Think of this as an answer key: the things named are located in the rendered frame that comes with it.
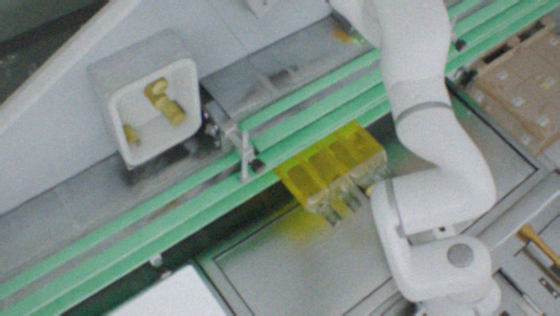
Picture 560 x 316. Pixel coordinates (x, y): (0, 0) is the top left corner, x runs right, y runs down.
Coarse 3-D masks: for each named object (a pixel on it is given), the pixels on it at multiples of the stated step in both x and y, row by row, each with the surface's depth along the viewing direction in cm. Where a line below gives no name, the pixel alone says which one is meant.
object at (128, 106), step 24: (168, 72) 93; (192, 72) 97; (120, 96) 89; (144, 96) 105; (168, 96) 110; (192, 96) 103; (120, 120) 105; (144, 120) 110; (192, 120) 111; (120, 144) 100; (144, 144) 108; (168, 144) 109
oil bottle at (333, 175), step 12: (312, 144) 123; (312, 156) 121; (324, 156) 121; (312, 168) 120; (324, 168) 119; (336, 168) 119; (324, 180) 118; (336, 180) 118; (348, 180) 118; (336, 192) 118
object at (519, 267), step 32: (448, 96) 158; (384, 128) 150; (480, 128) 152; (416, 160) 145; (512, 160) 147; (288, 192) 137; (512, 192) 140; (544, 192) 138; (224, 224) 131; (480, 224) 134; (512, 224) 132; (544, 224) 135; (192, 256) 126; (512, 256) 130; (544, 256) 132; (128, 288) 121; (512, 288) 127; (544, 288) 125
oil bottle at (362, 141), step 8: (352, 120) 127; (344, 128) 126; (352, 128) 126; (360, 128) 126; (344, 136) 125; (352, 136) 125; (360, 136) 125; (368, 136) 125; (352, 144) 124; (360, 144) 124; (368, 144) 124; (376, 144) 124; (360, 152) 123; (368, 152) 123; (376, 152) 123; (384, 152) 123; (368, 160) 122; (376, 160) 122; (384, 160) 122; (376, 168) 122
